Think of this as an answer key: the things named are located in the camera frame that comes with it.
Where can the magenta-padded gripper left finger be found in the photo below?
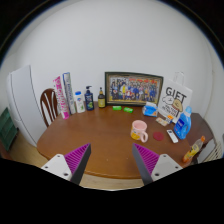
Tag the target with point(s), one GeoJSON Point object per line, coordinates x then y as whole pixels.
{"type": "Point", "coordinates": [60, 166]}

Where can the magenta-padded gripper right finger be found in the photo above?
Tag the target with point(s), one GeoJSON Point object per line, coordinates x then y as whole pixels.
{"type": "Point", "coordinates": [163, 166]}

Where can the orange-capped drink bottle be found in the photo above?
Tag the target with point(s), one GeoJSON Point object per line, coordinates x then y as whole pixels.
{"type": "Point", "coordinates": [192, 150]}

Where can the flat round red coaster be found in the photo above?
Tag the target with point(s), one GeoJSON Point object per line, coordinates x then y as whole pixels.
{"type": "Point", "coordinates": [158, 136]}

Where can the white remote control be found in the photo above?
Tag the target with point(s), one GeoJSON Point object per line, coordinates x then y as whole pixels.
{"type": "Point", "coordinates": [172, 136]}

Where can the blue detergent bottle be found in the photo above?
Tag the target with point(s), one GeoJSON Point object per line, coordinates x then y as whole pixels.
{"type": "Point", "coordinates": [181, 128]}

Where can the pink mug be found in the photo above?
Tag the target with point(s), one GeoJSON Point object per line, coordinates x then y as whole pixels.
{"type": "Point", "coordinates": [137, 130]}

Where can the small patterned snack packet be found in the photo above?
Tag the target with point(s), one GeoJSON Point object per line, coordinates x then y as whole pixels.
{"type": "Point", "coordinates": [162, 121]}

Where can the white radiator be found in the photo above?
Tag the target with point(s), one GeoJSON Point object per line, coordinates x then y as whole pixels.
{"type": "Point", "coordinates": [213, 151]}

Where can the dark wooden side table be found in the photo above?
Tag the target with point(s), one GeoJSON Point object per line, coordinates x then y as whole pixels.
{"type": "Point", "coordinates": [200, 125]}

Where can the blue tissue pack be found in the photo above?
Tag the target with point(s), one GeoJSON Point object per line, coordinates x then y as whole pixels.
{"type": "Point", "coordinates": [150, 110]}

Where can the wooden chair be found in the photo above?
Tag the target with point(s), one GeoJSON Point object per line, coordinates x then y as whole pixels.
{"type": "Point", "coordinates": [46, 105]}

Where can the green crate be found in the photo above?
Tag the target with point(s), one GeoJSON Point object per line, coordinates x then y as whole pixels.
{"type": "Point", "coordinates": [6, 128]}

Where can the white shampoo bottle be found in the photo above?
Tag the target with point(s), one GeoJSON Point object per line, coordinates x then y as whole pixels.
{"type": "Point", "coordinates": [80, 103]}

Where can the tall pink box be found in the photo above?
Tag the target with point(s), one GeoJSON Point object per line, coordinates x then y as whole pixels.
{"type": "Point", "coordinates": [61, 98]}

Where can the white gift bag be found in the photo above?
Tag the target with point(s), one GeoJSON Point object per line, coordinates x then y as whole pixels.
{"type": "Point", "coordinates": [175, 96]}

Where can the dark blue pump bottle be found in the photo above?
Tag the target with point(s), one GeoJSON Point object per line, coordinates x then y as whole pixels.
{"type": "Point", "coordinates": [89, 101]}

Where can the dark amber pump bottle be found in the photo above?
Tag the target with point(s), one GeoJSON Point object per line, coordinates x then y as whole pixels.
{"type": "Point", "coordinates": [101, 100]}

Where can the framed group photo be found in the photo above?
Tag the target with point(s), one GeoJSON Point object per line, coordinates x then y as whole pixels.
{"type": "Point", "coordinates": [133, 88]}

